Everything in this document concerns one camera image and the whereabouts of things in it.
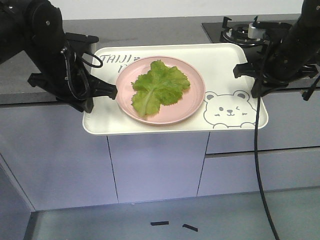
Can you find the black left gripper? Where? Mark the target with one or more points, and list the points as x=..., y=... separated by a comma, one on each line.
x=64, y=75

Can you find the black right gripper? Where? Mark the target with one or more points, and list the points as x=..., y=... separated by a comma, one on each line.
x=265, y=81

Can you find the pink round plate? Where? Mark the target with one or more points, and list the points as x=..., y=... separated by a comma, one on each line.
x=190, y=102

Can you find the green lettuce leaf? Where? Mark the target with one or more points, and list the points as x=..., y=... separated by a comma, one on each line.
x=160, y=86

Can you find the cream bear serving tray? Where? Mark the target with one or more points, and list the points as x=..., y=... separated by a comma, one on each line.
x=215, y=100

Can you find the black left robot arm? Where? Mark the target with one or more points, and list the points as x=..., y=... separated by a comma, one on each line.
x=36, y=28

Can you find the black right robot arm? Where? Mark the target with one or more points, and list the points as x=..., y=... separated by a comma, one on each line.
x=286, y=57

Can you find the grey left cabinet door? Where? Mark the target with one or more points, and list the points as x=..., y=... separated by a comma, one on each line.
x=54, y=160

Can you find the grey lower drawer front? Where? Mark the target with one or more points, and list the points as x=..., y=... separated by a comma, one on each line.
x=232, y=173

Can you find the black floor tape strip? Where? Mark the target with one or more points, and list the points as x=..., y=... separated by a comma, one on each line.
x=190, y=227
x=159, y=223

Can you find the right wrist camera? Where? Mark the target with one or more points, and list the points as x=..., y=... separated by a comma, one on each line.
x=258, y=29

